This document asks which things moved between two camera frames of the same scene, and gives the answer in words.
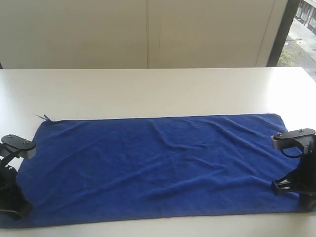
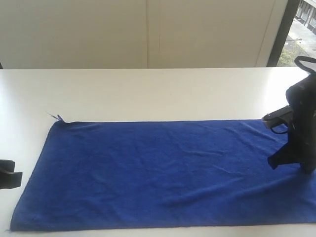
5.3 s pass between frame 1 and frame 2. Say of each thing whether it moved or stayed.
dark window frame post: stayed
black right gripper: moved
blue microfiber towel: stayed
